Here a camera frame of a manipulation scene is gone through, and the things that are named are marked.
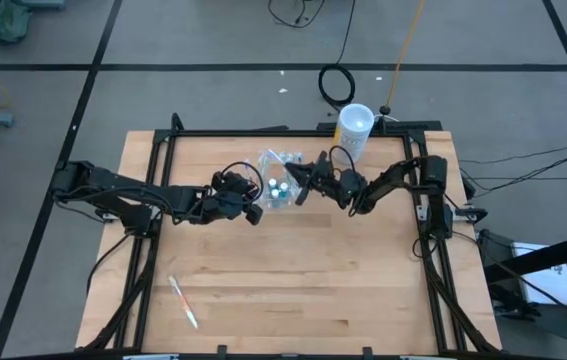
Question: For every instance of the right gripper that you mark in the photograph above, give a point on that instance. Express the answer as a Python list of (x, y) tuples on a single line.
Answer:
[(340, 185)]

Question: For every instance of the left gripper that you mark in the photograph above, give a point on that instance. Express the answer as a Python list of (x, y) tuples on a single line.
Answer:
[(225, 202)]

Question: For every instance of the teal mouthwash bottle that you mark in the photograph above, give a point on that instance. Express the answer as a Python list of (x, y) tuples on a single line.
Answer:
[(272, 183)]

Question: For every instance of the green toothbrush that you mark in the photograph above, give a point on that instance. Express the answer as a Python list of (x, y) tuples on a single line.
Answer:
[(264, 161)]

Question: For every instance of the orange toothbrush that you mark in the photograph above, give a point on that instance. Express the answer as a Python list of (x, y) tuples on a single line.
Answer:
[(183, 301)]

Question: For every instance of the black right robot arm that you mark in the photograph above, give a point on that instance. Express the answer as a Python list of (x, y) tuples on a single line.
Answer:
[(403, 175)]

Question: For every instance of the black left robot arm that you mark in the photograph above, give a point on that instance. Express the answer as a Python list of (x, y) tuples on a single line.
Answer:
[(128, 192)]

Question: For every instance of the clear acrylic organizer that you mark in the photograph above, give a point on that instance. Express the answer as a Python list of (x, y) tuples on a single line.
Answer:
[(293, 200)]

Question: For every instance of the white wipes canister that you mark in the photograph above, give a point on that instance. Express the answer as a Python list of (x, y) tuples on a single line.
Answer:
[(355, 131)]

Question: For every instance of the black equipment case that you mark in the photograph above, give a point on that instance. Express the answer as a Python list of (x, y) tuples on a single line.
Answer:
[(498, 295)]

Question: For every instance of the black diagonal beam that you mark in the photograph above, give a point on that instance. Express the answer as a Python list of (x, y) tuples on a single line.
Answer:
[(553, 255)]

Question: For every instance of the white paper sheet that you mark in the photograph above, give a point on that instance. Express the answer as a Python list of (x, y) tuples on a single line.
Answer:
[(553, 287)]

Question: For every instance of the green bag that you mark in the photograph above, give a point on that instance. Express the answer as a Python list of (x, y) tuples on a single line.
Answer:
[(5, 20)]

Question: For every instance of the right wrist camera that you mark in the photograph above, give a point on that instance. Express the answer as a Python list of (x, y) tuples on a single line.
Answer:
[(322, 161)]

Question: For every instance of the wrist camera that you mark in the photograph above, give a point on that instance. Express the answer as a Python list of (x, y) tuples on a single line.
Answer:
[(254, 215), (322, 161)]

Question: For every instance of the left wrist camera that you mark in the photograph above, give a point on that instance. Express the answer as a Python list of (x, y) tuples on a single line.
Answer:
[(254, 215)]

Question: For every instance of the black aluminium table frame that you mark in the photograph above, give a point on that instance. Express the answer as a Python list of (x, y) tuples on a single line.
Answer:
[(288, 133)]

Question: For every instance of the black frame bracket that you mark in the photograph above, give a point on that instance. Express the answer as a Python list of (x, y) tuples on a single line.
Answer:
[(177, 124), (367, 352), (221, 351)]

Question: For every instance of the silver aluminium bracket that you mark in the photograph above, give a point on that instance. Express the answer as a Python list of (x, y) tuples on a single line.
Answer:
[(150, 357)]

